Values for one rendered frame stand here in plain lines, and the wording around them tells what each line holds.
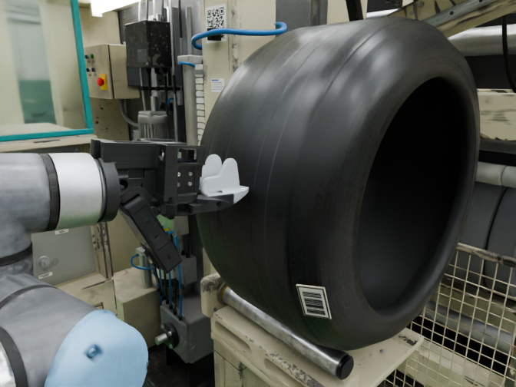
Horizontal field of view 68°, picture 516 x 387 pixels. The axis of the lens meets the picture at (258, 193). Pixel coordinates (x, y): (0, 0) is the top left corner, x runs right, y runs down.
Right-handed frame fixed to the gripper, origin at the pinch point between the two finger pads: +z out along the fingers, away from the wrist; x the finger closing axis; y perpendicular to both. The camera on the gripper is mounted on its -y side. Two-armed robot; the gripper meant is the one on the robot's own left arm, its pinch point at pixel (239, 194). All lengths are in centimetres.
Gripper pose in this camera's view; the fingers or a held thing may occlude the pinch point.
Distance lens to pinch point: 53.9
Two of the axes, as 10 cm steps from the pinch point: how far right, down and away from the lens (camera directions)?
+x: -6.7, -2.1, 7.1
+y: 0.9, -9.8, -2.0
